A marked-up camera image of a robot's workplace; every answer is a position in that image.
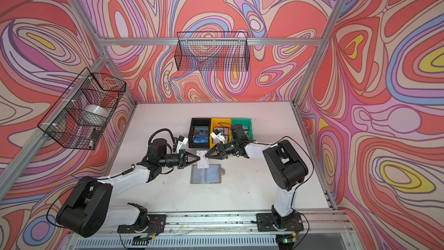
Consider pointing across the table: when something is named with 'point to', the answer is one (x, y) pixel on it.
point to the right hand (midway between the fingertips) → (209, 159)
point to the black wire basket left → (63, 124)
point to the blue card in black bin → (200, 140)
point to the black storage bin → (199, 127)
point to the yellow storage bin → (219, 122)
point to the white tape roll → (95, 114)
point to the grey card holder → (212, 175)
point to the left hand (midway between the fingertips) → (199, 159)
